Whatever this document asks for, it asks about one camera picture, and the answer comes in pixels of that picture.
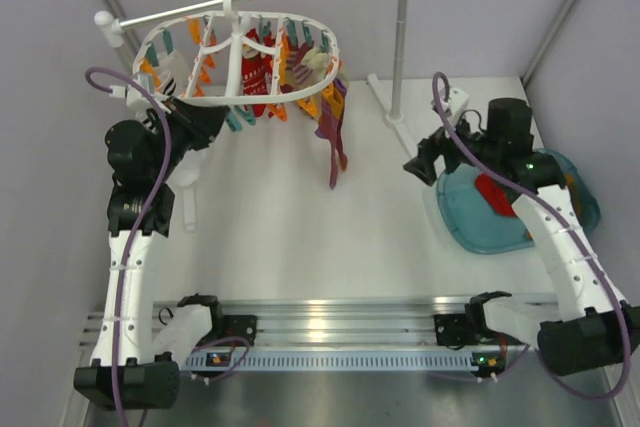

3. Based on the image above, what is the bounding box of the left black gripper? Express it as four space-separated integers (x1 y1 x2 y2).
148 95 229 182

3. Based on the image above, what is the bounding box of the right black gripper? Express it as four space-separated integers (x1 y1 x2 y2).
404 108 501 186

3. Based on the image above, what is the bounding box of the white oval clip hanger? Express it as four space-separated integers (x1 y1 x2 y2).
132 0 341 107

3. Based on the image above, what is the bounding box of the olive orange striped sock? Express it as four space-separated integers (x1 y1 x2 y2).
522 171 586 241

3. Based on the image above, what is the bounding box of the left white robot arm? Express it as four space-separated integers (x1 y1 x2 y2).
73 98 229 412

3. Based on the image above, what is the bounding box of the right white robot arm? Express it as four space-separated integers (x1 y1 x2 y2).
403 98 639 376

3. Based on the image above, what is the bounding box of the white black striped hanging sock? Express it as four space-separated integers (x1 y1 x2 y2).
155 50 191 96

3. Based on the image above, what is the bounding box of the blue plastic basin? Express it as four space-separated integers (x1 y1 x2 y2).
436 149 601 255

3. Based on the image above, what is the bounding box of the red sock in basin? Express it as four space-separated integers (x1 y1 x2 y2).
474 174 516 217

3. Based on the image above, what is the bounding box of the red patterned hanging sock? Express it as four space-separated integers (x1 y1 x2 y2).
241 28 275 117

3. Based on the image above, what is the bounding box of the purple orange hanging sock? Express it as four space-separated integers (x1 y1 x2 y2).
284 44 351 191

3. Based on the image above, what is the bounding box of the cream hanging sock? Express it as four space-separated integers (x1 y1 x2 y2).
301 47 350 89

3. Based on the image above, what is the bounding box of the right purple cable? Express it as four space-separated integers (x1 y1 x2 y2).
432 71 634 402

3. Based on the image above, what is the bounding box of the purple cable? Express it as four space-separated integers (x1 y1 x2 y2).
432 71 634 402
85 66 176 427

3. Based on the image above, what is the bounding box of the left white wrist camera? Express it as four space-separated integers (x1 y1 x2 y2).
109 73 156 114

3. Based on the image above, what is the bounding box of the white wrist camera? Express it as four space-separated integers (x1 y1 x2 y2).
438 87 470 125
109 73 156 114

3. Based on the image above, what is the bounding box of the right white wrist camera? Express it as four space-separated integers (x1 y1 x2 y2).
438 87 470 125

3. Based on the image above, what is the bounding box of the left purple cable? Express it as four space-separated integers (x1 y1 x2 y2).
85 66 176 427

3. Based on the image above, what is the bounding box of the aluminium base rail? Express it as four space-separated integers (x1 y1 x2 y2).
79 296 621 376

